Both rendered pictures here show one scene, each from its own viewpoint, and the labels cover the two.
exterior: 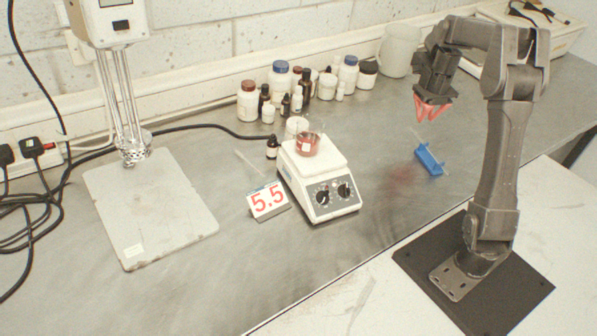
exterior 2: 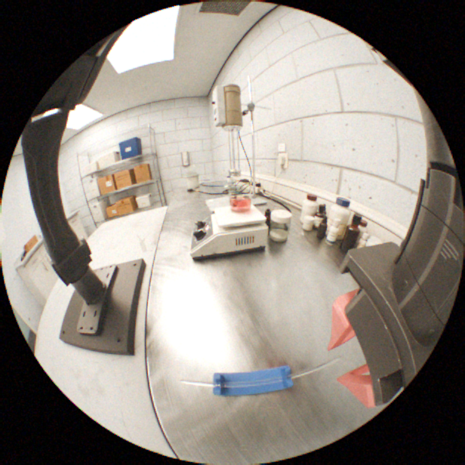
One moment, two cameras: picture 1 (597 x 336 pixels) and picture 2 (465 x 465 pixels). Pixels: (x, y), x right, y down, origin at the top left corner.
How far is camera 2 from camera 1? 1.00 m
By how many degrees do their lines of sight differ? 85
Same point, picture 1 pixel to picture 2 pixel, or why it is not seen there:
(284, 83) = (333, 210)
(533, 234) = (87, 394)
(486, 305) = not seen: hidden behind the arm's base
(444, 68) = (432, 124)
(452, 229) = (119, 313)
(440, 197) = (167, 354)
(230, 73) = (323, 197)
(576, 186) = not seen: outside the picture
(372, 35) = not seen: hidden behind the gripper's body
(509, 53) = (90, 53)
